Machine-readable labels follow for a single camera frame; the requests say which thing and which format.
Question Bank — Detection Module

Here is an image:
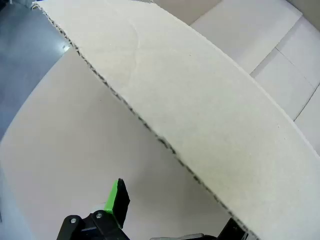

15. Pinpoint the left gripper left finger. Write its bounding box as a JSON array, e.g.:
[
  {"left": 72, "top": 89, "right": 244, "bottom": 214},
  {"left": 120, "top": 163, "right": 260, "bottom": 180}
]
[{"left": 58, "top": 178, "right": 132, "bottom": 240}]

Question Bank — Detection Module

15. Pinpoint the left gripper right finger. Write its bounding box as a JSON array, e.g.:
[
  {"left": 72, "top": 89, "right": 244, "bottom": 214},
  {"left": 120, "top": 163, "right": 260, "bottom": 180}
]
[{"left": 217, "top": 217, "right": 249, "bottom": 240}]

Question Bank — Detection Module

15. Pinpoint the brown cardboard box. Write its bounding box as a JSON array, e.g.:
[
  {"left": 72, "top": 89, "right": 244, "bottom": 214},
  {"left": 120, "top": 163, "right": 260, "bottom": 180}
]
[{"left": 31, "top": 0, "right": 320, "bottom": 240}]

